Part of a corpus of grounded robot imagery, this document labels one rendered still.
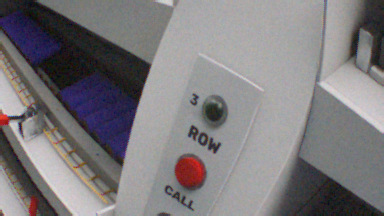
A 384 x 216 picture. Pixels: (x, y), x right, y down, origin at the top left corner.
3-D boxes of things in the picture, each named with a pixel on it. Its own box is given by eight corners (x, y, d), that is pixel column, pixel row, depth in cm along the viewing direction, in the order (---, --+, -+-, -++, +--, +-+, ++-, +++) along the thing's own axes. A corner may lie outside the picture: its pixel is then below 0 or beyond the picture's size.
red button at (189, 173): (192, 192, 25) (203, 168, 24) (169, 177, 25) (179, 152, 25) (204, 189, 25) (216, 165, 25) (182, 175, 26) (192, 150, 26)
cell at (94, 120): (136, 117, 47) (89, 141, 43) (124, 108, 48) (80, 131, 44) (136, 100, 46) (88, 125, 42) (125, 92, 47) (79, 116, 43)
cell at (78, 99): (112, 98, 49) (70, 120, 45) (103, 90, 50) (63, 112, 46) (112, 82, 48) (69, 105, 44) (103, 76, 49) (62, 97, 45)
